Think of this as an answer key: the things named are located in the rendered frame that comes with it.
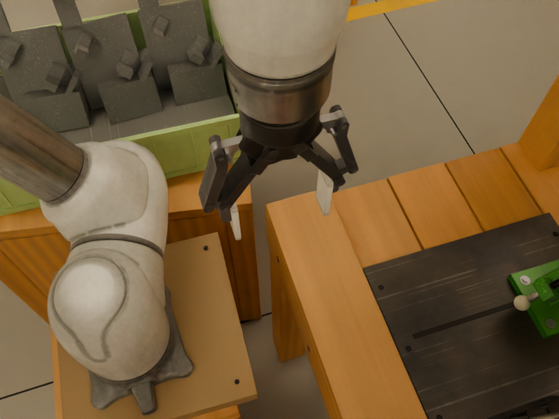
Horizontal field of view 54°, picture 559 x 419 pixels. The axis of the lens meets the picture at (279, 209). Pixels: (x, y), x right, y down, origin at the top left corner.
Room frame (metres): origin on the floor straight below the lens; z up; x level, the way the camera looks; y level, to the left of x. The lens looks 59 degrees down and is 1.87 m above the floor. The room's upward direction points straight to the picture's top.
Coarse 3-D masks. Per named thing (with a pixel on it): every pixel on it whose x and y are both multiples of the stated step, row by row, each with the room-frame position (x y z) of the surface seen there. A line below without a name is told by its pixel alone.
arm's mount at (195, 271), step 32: (192, 256) 0.48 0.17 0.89; (192, 288) 0.41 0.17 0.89; (224, 288) 0.41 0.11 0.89; (192, 320) 0.35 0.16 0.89; (224, 320) 0.35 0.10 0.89; (64, 352) 0.29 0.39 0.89; (192, 352) 0.29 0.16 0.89; (224, 352) 0.29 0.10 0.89; (64, 384) 0.23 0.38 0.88; (160, 384) 0.23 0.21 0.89; (192, 384) 0.23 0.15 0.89; (224, 384) 0.23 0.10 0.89; (64, 416) 0.18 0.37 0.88; (96, 416) 0.18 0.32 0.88; (128, 416) 0.18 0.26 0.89; (160, 416) 0.18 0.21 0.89; (192, 416) 0.18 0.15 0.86
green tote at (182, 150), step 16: (208, 0) 1.18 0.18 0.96; (96, 16) 1.11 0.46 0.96; (128, 16) 1.12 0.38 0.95; (208, 16) 1.18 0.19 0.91; (208, 32) 1.17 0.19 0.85; (64, 48) 1.07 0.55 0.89; (224, 64) 1.03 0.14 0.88; (176, 128) 0.75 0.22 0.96; (192, 128) 0.76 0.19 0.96; (208, 128) 0.77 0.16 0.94; (224, 128) 0.78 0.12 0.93; (144, 144) 0.73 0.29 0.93; (160, 144) 0.74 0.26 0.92; (176, 144) 0.75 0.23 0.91; (192, 144) 0.75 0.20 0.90; (208, 144) 0.77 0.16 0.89; (160, 160) 0.74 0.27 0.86; (176, 160) 0.75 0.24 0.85; (192, 160) 0.76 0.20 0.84; (0, 192) 0.64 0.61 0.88; (16, 192) 0.65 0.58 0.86; (0, 208) 0.64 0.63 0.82; (16, 208) 0.64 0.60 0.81; (32, 208) 0.65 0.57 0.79
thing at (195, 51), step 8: (160, 16) 1.02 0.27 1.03; (160, 24) 1.01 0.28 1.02; (152, 32) 0.99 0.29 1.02; (160, 32) 0.99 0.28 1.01; (152, 40) 0.97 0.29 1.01; (160, 40) 0.97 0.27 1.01; (192, 40) 1.03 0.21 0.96; (200, 40) 1.02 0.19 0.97; (192, 48) 1.00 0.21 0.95; (200, 48) 1.01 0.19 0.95; (192, 56) 0.97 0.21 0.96; (200, 56) 0.98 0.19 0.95; (200, 64) 0.97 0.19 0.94
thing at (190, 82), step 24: (144, 0) 1.04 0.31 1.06; (192, 0) 1.07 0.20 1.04; (144, 24) 1.02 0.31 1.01; (168, 24) 1.03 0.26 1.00; (192, 24) 1.05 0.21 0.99; (168, 48) 1.01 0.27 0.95; (168, 72) 0.98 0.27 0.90; (192, 72) 0.96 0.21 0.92; (216, 72) 0.97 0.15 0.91; (192, 96) 0.93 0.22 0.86; (216, 96) 0.95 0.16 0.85
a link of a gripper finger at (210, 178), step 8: (216, 136) 0.33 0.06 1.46; (216, 152) 0.31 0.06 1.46; (224, 152) 0.31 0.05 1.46; (208, 160) 0.33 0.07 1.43; (216, 160) 0.31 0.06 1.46; (224, 160) 0.31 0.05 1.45; (208, 168) 0.32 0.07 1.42; (216, 168) 0.30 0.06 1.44; (224, 168) 0.31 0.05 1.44; (208, 176) 0.31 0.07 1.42; (216, 176) 0.30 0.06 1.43; (224, 176) 0.31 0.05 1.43; (200, 184) 0.32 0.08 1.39; (208, 184) 0.31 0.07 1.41; (216, 184) 0.30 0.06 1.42; (200, 192) 0.32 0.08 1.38; (208, 192) 0.30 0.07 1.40; (216, 192) 0.30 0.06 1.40; (208, 200) 0.30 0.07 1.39; (216, 200) 0.30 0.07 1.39; (208, 208) 0.30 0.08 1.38
